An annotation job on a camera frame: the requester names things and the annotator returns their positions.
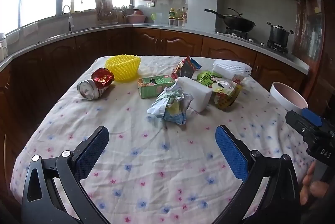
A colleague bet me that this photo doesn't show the pink and white bowl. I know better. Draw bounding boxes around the pink and white bowl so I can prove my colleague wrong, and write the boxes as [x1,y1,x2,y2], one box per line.
[269,82,309,115]

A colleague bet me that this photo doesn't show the person's right hand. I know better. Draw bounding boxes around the person's right hand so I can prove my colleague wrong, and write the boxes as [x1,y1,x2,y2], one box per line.
[300,161,331,206]

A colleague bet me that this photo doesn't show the row of condiment bottles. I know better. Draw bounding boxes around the row of condiment bottles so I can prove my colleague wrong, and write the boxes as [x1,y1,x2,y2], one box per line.
[168,6,188,27]

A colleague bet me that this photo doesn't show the chrome kitchen faucet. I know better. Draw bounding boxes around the chrome kitchen faucet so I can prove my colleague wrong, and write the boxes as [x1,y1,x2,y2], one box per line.
[61,5,74,32]

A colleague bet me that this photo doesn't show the wooden base cabinets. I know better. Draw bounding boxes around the wooden base cabinets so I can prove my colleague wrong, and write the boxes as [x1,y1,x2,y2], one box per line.
[0,27,308,188]

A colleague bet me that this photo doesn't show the steel cooking pot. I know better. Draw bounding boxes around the steel cooking pot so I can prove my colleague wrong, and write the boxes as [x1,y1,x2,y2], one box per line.
[266,21,294,48]

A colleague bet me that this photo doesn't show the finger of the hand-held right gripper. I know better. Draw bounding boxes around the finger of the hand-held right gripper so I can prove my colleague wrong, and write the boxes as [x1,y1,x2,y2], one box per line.
[285,110,323,139]
[301,108,335,128]

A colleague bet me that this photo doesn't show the white foam fruit net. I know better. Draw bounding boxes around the white foam fruit net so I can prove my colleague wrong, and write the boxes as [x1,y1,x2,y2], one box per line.
[212,59,252,78]

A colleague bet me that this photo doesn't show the red snack wrapper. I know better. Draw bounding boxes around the red snack wrapper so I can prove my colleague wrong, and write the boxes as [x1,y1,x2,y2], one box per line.
[171,56,202,80]

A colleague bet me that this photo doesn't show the green milk carton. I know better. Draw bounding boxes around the green milk carton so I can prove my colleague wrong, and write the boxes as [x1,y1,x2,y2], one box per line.
[137,75,176,99]

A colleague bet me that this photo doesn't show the white foam block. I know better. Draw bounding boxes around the white foam block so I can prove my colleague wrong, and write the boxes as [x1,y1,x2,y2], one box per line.
[177,77,213,113]

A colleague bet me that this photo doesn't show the yellow foam fruit net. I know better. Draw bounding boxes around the yellow foam fruit net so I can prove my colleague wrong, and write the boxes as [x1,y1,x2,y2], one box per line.
[105,55,141,82]

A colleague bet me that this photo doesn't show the gas stove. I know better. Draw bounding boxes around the gas stove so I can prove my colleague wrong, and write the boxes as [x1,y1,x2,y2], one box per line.
[216,28,290,54]

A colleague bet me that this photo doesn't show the brown glass-door cabinet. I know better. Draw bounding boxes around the brown glass-door cabinet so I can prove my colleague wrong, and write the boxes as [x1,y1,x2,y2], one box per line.
[291,0,335,109]

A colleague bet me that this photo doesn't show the floral white tablecloth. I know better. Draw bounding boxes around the floral white tablecloth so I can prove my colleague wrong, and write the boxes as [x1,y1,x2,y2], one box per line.
[10,55,318,224]

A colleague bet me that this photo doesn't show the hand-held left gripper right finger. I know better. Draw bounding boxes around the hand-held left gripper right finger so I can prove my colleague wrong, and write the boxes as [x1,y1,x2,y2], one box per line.
[215,125,300,224]

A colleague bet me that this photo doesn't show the green juice pouch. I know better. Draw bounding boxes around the green juice pouch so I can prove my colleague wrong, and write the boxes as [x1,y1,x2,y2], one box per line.
[196,70,242,109]

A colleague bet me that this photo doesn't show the black wok with lid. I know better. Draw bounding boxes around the black wok with lid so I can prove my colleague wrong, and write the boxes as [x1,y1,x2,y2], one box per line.
[205,8,256,32]

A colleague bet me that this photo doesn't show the grey kitchen countertop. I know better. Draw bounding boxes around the grey kitchen countertop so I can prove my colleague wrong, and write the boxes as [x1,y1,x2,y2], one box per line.
[0,23,310,75]

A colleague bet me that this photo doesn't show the white mug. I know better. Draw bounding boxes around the white mug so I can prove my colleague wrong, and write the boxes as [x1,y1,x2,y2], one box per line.
[0,33,9,62]

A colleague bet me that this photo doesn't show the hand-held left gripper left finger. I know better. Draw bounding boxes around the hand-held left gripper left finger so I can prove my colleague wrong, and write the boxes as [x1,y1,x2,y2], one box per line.
[22,125,110,224]

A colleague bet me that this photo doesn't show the plastic wrapper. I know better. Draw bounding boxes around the plastic wrapper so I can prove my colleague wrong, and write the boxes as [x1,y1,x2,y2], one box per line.
[147,82,194,125]

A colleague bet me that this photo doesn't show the brown cutting board rack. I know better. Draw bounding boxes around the brown cutting board rack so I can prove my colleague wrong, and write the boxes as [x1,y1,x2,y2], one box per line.
[95,0,118,26]

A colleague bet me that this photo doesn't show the pink plastic basin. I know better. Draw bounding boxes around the pink plastic basin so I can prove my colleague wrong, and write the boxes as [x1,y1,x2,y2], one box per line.
[126,10,147,24]

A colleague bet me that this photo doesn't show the crushed red drink can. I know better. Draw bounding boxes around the crushed red drink can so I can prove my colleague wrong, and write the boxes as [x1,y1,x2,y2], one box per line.
[77,68,115,100]

